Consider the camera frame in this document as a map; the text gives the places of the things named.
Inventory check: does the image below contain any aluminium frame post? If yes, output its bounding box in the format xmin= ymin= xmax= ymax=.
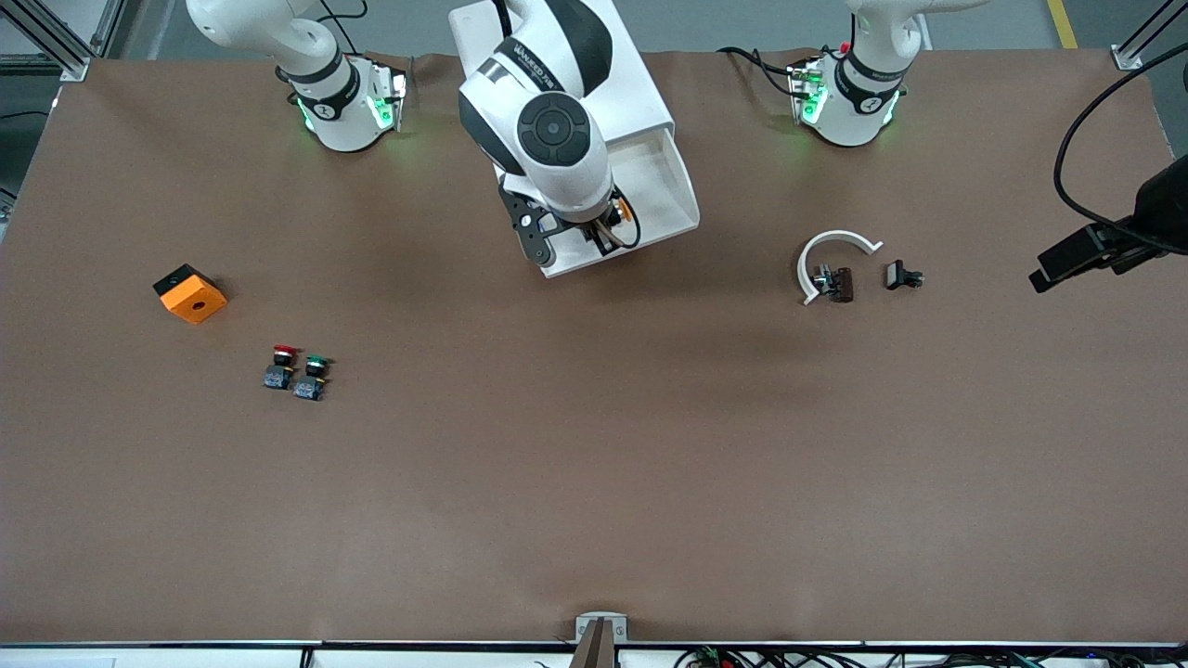
xmin=1112 ymin=0 xmax=1188 ymax=71
xmin=0 ymin=0 xmax=94 ymax=83

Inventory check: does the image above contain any brown table cover mat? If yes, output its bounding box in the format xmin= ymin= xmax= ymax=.
xmin=0 ymin=48 xmax=1188 ymax=644

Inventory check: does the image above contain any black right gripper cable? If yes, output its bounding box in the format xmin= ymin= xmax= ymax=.
xmin=611 ymin=190 xmax=643 ymax=249

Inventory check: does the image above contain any orange and black button box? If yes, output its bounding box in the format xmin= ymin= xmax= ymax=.
xmin=153 ymin=264 xmax=228 ymax=325

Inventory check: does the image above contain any grey metal bracket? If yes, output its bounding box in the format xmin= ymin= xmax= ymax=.
xmin=575 ymin=612 xmax=628 ymax=643

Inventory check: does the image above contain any red push button switch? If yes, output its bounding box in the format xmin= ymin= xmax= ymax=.
xmin=264 ymin=345 xmax=300 ymax=391

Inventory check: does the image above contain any green push button switch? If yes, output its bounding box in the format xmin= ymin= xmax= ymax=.
xmin=294 ymin=355 xmax=333 ymax=402

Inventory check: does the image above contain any white curved pipe clamp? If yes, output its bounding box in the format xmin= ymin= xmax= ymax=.
xmin=796 ymin=230 xmax=883 ymax=306

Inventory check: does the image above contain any brown vertical post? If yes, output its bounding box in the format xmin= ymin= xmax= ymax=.
xmin=569 ymin=620 xmax=618 ymax=668

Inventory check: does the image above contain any black arm base cable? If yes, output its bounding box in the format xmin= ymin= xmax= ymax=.
xmin=717 ymin=45 xmax=801 ymax=98

